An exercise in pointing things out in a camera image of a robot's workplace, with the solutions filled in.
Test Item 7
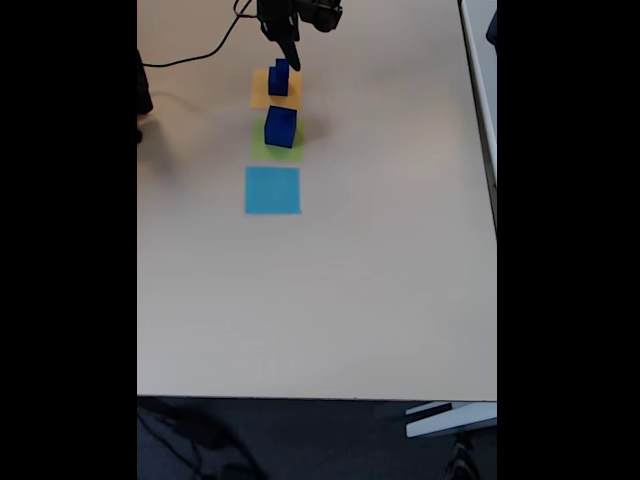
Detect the medium blue cube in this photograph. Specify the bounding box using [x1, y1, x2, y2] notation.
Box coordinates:
[267, 67, 291, 97]

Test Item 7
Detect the large blue cube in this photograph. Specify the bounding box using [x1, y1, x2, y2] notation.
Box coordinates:
[263, 104, 299, 150]

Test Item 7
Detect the orange paper square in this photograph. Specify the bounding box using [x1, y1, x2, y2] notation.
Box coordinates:
[250, 69, 304, 111]

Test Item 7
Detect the green paper square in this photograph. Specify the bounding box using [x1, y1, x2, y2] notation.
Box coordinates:
[249, 117, 305, 162]

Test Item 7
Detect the light blue paper square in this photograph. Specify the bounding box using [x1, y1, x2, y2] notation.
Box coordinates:
[244, 166, 302, 216]

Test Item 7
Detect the white neighbouring table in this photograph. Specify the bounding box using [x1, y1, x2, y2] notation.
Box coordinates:
[458, 0, 498, 236]

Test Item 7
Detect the white table foot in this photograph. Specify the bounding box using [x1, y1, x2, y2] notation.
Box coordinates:
[404, 400, 498, 440]

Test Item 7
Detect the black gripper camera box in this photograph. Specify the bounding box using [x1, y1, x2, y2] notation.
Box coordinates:
[298, 0, 345, 35]

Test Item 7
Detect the black floor cable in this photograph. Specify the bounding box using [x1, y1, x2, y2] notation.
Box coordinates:
[447, 432, 482, 480]
[137, 399, 266, 480]

